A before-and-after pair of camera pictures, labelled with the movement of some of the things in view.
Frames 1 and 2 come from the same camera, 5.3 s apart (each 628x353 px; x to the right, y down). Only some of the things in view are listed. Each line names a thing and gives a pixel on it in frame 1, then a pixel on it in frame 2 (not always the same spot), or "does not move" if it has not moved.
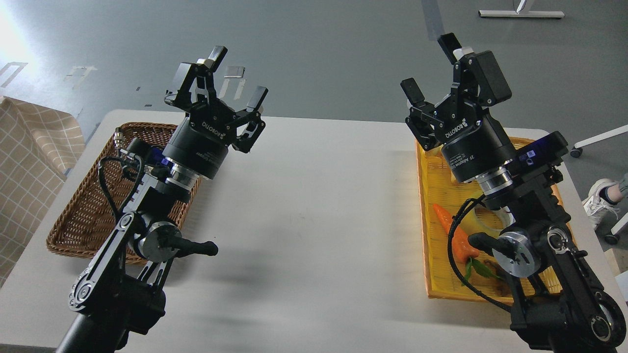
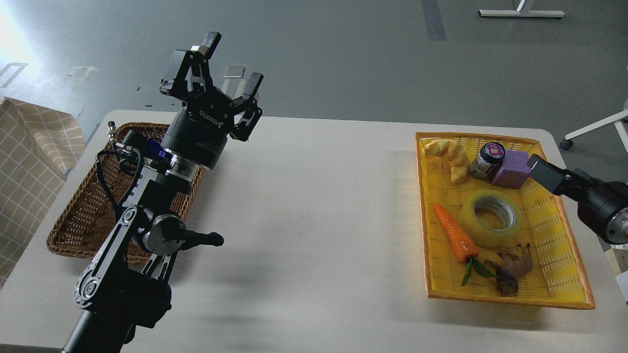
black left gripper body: x=199 y=144 does not move
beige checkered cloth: x=37 y=148 does not move
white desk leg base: x=521 y=13 does not move
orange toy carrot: x=462 y=250 does not move
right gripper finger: x=479 y=68 -> x=555 y=178
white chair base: x=576 y=151 -> x=622 y=126
